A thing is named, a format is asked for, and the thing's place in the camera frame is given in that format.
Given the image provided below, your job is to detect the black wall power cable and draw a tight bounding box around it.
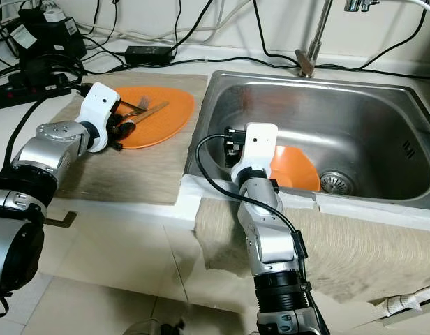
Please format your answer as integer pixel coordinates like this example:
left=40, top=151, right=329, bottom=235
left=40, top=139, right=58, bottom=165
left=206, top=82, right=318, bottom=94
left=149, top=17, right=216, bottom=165
left=251, top=0, right=301, bottom=66

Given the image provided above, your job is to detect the large orange plate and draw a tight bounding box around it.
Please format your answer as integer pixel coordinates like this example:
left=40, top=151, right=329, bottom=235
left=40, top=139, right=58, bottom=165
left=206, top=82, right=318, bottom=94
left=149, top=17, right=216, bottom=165
left=111, top=85, right=197, bottom=150

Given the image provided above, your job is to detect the steel faucet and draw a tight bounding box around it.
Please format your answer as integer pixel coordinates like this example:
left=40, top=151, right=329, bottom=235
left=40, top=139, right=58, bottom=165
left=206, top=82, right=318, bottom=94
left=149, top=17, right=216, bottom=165
left=295, top=0, right=384, bottom=78

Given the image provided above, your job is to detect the metal fork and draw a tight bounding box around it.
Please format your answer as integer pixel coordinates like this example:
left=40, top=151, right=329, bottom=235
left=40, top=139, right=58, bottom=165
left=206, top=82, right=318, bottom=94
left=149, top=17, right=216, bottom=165
left=127, top=97, right=150, bottom=117

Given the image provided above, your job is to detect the beige woven counter mat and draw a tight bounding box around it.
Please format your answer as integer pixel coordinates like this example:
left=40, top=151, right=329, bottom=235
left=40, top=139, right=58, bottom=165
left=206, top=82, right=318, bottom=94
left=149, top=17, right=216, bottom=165
left=8, top=73, right=209, bottom=205

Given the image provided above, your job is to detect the stainless steel sink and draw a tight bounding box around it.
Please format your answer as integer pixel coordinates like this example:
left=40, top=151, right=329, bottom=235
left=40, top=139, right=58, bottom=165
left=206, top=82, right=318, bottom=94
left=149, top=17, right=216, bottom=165
left=185, top=69, right=430, bottom=211

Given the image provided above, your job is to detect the black power strip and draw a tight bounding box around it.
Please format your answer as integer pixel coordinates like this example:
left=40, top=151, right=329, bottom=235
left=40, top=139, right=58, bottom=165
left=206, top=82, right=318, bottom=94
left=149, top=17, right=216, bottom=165
left=0, top=75, right=84, bottom=110

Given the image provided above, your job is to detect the black power adapter brick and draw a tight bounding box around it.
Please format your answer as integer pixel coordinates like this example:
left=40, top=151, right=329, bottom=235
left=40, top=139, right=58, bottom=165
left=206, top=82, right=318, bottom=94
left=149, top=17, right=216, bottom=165
left=125, top=45, right=175, bottom=66

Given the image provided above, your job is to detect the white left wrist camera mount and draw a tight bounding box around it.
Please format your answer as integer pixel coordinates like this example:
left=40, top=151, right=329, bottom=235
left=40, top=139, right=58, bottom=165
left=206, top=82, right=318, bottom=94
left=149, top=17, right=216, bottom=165
left=78, top=81, right=122, bottom=154

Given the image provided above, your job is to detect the beige hanging towel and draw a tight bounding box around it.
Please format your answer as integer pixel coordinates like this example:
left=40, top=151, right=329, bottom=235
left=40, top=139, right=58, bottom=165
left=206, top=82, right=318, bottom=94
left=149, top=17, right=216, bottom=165
left=193, top=197, right=430, bottom=305

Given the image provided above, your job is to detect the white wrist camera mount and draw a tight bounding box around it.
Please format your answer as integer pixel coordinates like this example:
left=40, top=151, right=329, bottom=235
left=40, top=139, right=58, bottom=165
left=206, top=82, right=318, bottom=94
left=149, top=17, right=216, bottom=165
left=78, top=81, right=122, bottom=154
left=230, top=121, right=279, bottom=184

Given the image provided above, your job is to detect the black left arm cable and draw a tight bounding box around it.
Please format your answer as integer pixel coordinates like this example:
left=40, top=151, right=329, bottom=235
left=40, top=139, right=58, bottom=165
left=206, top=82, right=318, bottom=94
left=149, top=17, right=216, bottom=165
left=8, top=83, right=98, bottom=162

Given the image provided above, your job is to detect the small orange plate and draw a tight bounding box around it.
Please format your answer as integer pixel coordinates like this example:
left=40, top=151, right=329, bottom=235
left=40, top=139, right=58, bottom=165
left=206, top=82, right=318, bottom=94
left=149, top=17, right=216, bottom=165
left=269, top=144, right=323, bottom=193

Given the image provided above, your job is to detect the white plastic pipe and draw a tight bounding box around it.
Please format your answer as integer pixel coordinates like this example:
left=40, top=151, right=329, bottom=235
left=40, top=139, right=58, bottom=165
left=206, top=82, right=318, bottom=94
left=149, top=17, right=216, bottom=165
left=385, top=285, right=430, bottom=319

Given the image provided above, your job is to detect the steel sink drain strainer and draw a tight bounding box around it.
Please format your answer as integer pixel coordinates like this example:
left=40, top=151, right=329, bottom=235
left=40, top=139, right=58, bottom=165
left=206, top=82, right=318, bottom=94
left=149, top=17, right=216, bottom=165
left=319, top=170, right=353, bottom=197

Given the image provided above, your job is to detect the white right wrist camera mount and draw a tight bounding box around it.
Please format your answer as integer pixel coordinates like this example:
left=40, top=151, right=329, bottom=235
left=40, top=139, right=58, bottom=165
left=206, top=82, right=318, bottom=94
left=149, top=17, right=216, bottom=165
left=230, top=121, right=279, bottom=184

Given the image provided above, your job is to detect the black battery charger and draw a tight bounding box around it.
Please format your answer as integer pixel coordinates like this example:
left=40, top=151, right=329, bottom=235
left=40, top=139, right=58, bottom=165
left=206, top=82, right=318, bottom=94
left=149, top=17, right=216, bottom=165
left=4, top=0, right=88, bottom=72

